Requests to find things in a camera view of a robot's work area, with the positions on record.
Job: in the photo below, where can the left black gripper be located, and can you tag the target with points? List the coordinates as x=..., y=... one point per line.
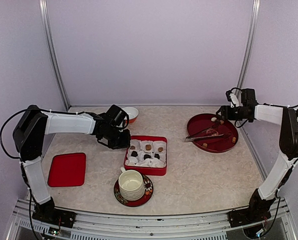
x=126, y=143

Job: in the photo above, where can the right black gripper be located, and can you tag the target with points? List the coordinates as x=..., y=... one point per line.
x=225, y=113

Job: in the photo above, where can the round dark red tray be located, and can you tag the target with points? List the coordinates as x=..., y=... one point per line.
x=201, y=125

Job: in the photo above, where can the tan ridged square chocolate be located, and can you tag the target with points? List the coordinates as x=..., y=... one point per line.
x=148, y=147

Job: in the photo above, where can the red chocolate box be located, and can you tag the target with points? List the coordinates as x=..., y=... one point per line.
x=145, y=162

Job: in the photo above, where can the metal serving tongs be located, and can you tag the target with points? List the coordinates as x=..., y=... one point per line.
x=207, y=137

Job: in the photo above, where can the dark square chocolate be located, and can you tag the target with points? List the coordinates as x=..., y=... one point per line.
x=156, y=155

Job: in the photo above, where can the cream ceramic mug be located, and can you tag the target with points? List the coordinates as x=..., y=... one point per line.
x=131, y=184

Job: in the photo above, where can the floral dark red saucer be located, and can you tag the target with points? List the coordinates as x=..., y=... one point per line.
x=149, y=190

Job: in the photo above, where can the red box lid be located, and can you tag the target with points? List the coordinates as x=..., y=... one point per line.
x=67, y=170

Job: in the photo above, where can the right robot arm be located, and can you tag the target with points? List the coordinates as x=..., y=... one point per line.
x=246, y=108

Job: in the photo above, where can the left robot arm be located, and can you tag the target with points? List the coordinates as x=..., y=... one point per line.
x=109, y=128

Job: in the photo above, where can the white and orange bowl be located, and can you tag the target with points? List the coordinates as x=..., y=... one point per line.
x=132, y=113

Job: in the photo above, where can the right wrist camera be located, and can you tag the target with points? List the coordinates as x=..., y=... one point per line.
x=233, y=99

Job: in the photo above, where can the right aluminium frame post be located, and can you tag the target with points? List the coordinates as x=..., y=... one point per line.
x=256, y=4

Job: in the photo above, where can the aluminium frame post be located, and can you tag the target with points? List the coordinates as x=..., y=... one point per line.
x=256, y=4
x=52, y=53

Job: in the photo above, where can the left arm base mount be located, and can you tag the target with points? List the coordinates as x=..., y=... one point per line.
x=62, y=218

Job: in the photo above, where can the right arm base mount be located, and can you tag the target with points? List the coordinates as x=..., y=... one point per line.
x=243, y=217

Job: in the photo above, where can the front aluminium rail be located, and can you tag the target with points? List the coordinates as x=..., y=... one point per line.
x=88, y=225

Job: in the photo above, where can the left aluminium frame post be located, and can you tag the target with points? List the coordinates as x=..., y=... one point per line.
x=52, y=53

